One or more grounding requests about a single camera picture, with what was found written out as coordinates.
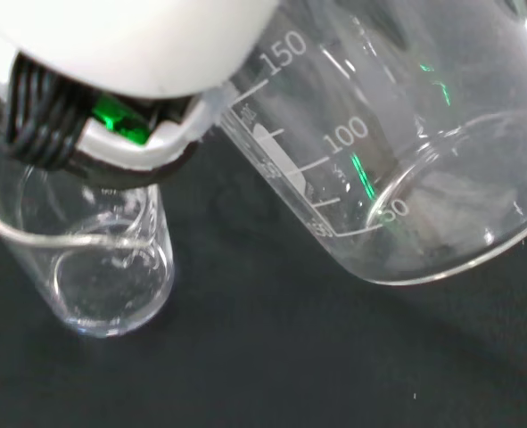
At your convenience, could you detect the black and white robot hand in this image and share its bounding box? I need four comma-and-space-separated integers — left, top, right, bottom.
0, 0, 283, 187

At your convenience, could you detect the small clear glass beaker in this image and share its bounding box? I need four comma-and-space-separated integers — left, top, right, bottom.
0, 131, 176, 341

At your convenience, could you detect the black bench cloth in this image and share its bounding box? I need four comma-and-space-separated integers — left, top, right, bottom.
0, 133, 527, 428

